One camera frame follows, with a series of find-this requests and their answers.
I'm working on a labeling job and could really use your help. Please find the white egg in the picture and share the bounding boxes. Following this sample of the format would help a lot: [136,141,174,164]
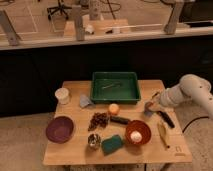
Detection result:
[130,131,142,142]

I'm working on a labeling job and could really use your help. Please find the black office chair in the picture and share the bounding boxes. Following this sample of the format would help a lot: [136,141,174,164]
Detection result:
[47,0,71,20]

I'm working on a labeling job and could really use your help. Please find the white cup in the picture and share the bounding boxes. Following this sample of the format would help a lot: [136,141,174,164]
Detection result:
[55,88,70,105]

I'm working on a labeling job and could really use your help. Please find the bunch of dark grapes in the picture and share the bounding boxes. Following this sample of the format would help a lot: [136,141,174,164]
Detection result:
[88,113,109,131]

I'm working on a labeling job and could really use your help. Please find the green sponge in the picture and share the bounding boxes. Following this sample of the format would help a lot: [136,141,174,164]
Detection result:
[101,135,123,155]

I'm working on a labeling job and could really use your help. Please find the dark green cucumber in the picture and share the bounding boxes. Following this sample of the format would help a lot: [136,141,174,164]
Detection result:
[110,116,130,125]

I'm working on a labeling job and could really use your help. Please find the grey crumpled cloth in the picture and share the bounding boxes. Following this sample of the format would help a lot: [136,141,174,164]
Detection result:
[79,94,93,108]

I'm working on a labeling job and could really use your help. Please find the green plastic tray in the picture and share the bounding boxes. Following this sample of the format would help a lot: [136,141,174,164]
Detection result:
[90,72,141,104]

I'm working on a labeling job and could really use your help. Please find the purple bowl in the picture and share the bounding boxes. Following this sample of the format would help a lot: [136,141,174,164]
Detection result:
[46,116,74,144]

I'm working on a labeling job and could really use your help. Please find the orange fruit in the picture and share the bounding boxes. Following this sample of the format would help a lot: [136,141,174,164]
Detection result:
[108,103,120,115]

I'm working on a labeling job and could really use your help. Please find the black cable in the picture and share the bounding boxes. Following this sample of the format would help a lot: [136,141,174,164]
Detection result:
[181,115,212,134]

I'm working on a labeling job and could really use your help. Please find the yellow banana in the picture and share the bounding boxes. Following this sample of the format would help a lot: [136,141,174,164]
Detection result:
[157,122,170,148]

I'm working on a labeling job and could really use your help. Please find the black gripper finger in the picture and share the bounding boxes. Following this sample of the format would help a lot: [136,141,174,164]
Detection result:
[157,111,175,128]

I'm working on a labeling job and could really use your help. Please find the red bowl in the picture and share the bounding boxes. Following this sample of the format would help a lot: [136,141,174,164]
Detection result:
[125,120,151,145]

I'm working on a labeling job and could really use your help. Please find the wooden table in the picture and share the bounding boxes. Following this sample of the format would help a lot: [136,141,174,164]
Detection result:
[42,79,193,167]

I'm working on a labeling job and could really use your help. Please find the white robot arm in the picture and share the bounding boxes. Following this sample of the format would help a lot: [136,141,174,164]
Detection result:
[145,74,213,128]

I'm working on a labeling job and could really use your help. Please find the small metal cup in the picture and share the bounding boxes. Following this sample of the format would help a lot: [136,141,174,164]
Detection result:
[88,134,101,149]

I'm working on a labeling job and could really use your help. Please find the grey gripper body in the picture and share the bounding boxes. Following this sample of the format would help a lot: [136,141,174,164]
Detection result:
[149,92,165,112]

